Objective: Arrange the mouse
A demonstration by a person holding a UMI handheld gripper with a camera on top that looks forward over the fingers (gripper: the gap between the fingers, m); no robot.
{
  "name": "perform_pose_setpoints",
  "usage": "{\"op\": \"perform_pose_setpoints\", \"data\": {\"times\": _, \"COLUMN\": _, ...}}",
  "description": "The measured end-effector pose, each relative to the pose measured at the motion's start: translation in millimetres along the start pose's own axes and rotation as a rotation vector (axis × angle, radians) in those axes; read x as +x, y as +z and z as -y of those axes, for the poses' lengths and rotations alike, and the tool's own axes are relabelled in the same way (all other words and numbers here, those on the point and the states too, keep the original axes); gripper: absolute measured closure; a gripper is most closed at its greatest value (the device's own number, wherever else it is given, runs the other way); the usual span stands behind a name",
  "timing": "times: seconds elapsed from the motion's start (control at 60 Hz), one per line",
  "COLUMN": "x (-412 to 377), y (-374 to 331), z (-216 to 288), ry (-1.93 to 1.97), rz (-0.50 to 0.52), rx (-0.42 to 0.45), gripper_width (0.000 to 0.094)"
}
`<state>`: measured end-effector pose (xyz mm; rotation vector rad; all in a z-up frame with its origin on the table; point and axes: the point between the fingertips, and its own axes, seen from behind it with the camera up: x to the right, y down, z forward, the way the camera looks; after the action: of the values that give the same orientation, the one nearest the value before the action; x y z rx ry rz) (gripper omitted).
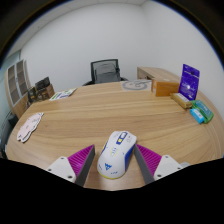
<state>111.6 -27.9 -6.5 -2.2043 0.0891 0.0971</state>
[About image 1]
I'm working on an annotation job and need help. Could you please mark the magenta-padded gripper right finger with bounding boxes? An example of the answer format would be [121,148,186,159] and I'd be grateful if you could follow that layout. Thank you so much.
[133,143,184,185]

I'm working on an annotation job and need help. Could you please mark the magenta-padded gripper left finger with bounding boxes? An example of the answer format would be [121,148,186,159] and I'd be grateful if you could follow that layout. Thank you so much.
[45,144,97,188]

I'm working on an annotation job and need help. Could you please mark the white blue computer mouse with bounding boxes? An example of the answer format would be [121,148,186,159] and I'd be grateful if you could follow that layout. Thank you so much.
[96,130,138,180]

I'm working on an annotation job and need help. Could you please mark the pink pig-shaped mouse pad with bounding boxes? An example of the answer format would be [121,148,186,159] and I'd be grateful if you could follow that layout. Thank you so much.
[16,112,45,144]

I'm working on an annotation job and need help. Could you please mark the round grey mouse pad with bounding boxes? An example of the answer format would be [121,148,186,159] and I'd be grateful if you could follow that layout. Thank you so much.
[120,79,153,92]

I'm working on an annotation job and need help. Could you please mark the small blue box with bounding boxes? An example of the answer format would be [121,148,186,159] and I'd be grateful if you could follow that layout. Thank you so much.
[189,107,205,125]

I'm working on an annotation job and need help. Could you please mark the green box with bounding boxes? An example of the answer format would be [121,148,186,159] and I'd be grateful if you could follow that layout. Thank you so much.
[190,99,215,124]

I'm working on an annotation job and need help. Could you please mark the tan flat box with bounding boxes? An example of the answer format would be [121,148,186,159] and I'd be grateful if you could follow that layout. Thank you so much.
[170,92,193,110]

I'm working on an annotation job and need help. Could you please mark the black sofa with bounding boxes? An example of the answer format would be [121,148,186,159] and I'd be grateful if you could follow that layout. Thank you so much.
[0,111,19,158]

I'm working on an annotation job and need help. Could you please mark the white printed sheet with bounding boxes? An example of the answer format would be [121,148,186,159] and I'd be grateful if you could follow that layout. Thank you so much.
[49,88,78,102]

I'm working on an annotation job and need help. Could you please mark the small brown cardboard box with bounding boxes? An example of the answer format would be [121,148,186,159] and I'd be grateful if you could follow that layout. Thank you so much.
[27,85,38,104]

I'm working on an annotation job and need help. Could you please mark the large open brown cardboard box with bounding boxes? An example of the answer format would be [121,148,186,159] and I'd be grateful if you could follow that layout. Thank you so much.
[34,76,55,100]

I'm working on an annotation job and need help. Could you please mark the purple card package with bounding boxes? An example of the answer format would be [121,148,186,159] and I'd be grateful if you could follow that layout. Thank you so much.
[178,63,201,101]

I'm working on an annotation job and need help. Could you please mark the wooden side desk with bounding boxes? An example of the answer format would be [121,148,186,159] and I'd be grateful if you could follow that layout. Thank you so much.
[136,66,183,83]

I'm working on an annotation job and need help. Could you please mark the wooden shelf cabinet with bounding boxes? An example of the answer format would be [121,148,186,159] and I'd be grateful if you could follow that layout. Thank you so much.
[4,59,32,119]

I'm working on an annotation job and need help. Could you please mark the black mesh office chair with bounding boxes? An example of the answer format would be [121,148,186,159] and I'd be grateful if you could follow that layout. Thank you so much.
[82,58,129,87]

